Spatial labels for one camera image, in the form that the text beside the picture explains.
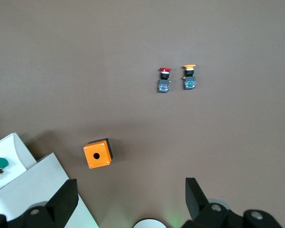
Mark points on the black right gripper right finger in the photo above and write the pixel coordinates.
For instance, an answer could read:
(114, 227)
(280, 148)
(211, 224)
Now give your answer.
(197, 202)

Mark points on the white drawer cabinet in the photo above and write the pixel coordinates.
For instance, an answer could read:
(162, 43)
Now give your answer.
(38, 180)

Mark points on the red mushroom push button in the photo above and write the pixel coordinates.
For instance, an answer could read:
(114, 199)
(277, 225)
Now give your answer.
(164, 86)

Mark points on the yellow mushroom push button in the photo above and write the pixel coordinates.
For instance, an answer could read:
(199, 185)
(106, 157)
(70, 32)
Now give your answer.
(189, 83)

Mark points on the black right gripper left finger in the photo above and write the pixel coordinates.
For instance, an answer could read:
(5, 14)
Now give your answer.
(61, 202)

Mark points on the brown table cover mat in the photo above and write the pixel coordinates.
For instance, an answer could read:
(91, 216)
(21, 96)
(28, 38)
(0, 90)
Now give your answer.
(85, 71)

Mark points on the orange button enclosure box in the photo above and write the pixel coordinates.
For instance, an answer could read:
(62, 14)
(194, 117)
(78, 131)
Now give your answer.
(102, 152)

